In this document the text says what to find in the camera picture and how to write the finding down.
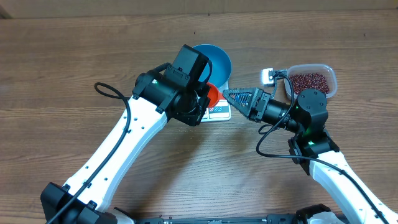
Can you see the blue plastic bowl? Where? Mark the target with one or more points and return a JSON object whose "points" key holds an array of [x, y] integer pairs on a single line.
{"points": [[221, 64]]}

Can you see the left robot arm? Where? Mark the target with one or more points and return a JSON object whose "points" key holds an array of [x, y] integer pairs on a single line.
{"points": [[159, 95]]}

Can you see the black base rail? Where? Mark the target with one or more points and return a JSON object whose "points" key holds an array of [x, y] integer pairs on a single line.
{"points": [[269, 219]]}

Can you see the red adzuki beans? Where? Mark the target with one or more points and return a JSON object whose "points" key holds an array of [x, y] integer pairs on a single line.
{"points": [[303, 81]]}

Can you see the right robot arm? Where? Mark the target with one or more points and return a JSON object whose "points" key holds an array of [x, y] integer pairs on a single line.
{"points": [[313, 149]]}

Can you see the clear plastic container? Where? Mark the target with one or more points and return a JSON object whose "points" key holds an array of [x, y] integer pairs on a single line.
{"points": [[323, 69]]}

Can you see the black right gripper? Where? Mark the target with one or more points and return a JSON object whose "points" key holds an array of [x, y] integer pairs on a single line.
{"points": [[256, 104]]}

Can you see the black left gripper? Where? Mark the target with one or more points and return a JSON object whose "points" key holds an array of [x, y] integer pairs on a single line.
{"points": [[194, 119]]}

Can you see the white digital kitchen scale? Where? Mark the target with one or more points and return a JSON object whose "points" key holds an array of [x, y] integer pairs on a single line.
{"points": [[220, 112]]}

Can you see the orange measuring scoop blue handle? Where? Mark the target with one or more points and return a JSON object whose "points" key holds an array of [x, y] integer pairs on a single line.
{"points": [[214, 95]]}

